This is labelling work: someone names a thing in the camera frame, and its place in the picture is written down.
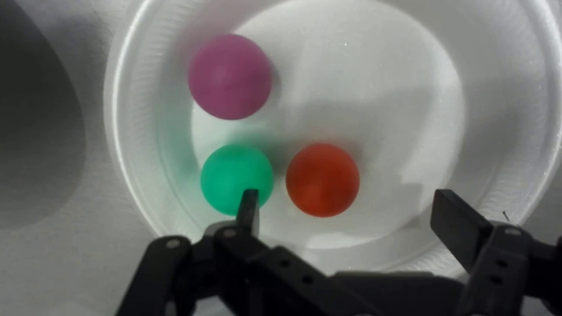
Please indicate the green ball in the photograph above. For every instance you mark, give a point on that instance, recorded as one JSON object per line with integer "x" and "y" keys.
{"x": 230, "y": 175}

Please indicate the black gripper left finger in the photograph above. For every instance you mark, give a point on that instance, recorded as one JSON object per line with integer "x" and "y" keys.
{"x": 233, "y": 274}

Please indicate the purple ball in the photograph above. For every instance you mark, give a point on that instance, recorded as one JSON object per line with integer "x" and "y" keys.
{"x": 230, "y": 75}

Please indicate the shallow white plastic bowl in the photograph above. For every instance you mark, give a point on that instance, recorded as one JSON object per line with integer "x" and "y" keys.
{"x": 379, "y": 88}

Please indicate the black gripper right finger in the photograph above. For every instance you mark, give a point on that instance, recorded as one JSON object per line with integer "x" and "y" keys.
{"x": 509, "y": 268}

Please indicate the orange ball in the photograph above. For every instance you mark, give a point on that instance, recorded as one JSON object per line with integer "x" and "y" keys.
{"x": 321, "y": 179}

